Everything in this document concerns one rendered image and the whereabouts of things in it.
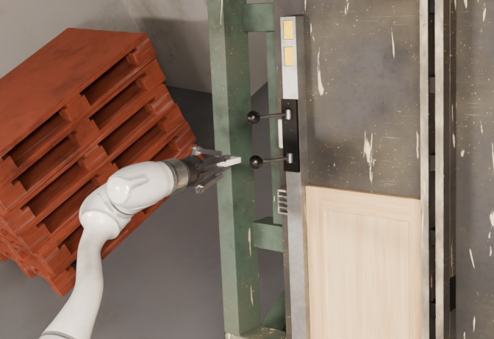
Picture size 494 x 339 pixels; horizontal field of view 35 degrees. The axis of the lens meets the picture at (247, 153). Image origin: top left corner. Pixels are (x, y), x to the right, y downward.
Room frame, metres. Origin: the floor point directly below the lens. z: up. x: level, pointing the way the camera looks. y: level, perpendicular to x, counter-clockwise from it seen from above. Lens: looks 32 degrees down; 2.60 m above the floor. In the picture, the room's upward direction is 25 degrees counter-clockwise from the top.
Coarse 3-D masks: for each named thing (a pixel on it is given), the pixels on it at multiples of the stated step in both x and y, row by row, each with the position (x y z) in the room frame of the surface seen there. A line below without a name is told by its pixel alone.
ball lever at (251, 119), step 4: (248, 112) 1.81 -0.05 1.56; (252, 112) 1.81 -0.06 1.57; (256, 112) 1.81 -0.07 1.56; (284, 112) 1.83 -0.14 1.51; (288, 112) 1.82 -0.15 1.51; (248, 116) 1.80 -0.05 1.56; (252, 116) 1.79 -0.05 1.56; (256, 116) 1.79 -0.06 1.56; (260, 116) 1.81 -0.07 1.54; (264, 116) 1.81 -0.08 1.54; (268, 116) 1.81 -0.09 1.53; (272, 116) 1.81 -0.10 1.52; (276, 116) 1.81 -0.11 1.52; (280, 116) 1.82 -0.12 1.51; (284, 116) 1.82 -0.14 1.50; (288, 116) 1.81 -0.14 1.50; (248, 120) 1.80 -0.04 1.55; (252, 120) 1.79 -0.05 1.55; (256, 120) 1.79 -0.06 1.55; (252, 124) 1.80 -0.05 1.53
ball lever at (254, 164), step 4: (252, 156) 1.77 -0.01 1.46; (256, 156) 1.76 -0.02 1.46; (288, 156) 1.78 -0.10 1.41; (292, 156) 1.77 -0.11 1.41; (248, 160) 1.77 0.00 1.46; (252, 160) 1.75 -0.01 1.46; (256, 160) 1.75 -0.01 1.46; (260, 160) 1.75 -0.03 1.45; (264, 160) 1.76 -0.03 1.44; (268, 160) 1.77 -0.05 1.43; (272, 160) 1.77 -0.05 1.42; (276, 160) 1.77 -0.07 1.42; (280, 160) 1.77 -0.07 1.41; (288, 160) 1.77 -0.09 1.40; (292, 160) 1.77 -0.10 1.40; (252, 164) 1.75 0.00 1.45; (256, 164) 1.75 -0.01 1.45; (260, 164) 1.75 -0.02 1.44; (256, 168) 1.75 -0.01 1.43
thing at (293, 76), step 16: (288, 16) 1.92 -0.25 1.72; (304, 64) 1.88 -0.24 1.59; (288, 80) 1.86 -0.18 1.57; (304, 80) 1.86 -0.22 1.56; (288, 96) 1.85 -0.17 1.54; (304, 96) 1.84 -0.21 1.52; (304, 112) 1.83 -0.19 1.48; (304, 128) 1.81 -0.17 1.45; (304, 144) 1.80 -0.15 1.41; (304, 160) 1.78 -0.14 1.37; (288, 176) 1.78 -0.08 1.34; (304, 176) 1.76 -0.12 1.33; (288, 192) 1.77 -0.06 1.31; (304, 192) 1.75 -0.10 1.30; (288, 208) 1.75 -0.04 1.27; (304, 208) 1.73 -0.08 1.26; (288, 224) 1.74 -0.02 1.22; (304, 224) 1.71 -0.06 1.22; (288, 240) 1.72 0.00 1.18; (304, 240) 1.69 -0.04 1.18; (304, 256) 1.68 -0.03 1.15; (304, 272) 1.66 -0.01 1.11; (304, 288) 1.64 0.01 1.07; (304, 304) 1.63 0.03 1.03; (304, 320) 1.61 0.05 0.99; (304, 336) 1.60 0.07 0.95
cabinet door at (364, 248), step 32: (320, 192) 1.71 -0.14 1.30; (352, 192) 1.64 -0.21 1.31; (320, 224) 1.69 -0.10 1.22; (352, 224) 1.62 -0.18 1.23; (384, 224) 1.55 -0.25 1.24; (416, 224) 1.49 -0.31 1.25; (320, 256) 1.66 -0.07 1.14; (352, 256) 1.59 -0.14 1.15; (384, 256) 1.52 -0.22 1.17; (416, 256) 1.46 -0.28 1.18; (320, 288) 1.63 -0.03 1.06; (352, 288) 1.56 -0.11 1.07; (384, 288) 1.49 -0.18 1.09; (416, 288) 1.43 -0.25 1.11; (320, 320) 1.60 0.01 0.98; (352, 320) 1.53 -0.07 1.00; (384, 320) 1.46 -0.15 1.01; (416, 320) 1.40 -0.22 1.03
